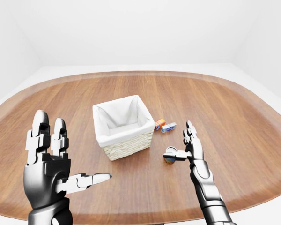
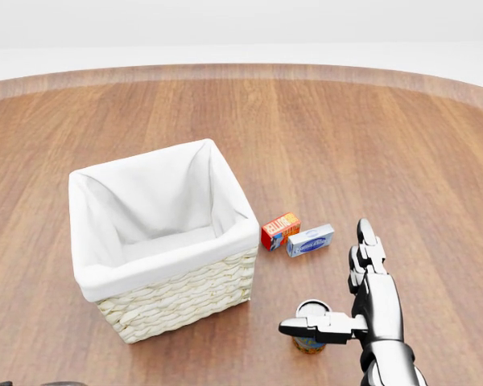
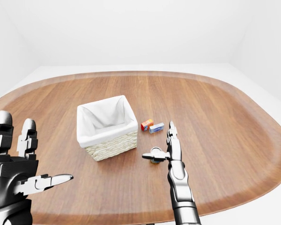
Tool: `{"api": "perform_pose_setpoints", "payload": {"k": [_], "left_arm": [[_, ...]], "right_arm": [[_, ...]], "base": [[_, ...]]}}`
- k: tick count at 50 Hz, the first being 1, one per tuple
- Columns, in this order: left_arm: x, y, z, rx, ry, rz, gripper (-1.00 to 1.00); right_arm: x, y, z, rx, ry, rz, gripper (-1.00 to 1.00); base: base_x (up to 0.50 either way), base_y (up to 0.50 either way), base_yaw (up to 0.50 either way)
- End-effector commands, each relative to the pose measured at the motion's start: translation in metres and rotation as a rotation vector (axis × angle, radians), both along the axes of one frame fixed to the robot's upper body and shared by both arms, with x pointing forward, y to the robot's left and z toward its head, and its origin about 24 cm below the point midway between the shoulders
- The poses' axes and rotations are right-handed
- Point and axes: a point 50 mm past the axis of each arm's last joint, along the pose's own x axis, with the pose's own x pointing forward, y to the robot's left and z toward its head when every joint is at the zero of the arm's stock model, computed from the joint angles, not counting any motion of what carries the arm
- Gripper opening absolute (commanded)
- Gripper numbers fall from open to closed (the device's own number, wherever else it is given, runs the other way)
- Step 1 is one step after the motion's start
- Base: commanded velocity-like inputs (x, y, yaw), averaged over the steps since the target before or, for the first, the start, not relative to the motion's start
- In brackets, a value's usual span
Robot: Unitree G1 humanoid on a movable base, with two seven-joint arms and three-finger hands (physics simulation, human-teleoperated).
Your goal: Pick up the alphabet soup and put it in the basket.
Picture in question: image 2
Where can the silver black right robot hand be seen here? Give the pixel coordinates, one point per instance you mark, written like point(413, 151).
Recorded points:
point(380, 305)

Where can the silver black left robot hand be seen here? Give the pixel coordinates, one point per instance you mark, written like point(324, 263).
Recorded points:
point(64, 384)

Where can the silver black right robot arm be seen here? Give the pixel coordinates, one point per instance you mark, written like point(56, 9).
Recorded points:
point(390, 364)

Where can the alphabet soup tin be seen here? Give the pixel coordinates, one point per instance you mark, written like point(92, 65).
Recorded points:
point(313, 307)

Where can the white wicker basket cloth liner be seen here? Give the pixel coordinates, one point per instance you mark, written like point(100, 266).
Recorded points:
point(173, 293)

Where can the grey blue printed box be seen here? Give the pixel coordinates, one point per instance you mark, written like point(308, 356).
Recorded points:
point(310, 241)

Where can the red butter box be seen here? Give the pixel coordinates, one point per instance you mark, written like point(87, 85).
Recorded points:
point(274, 233)

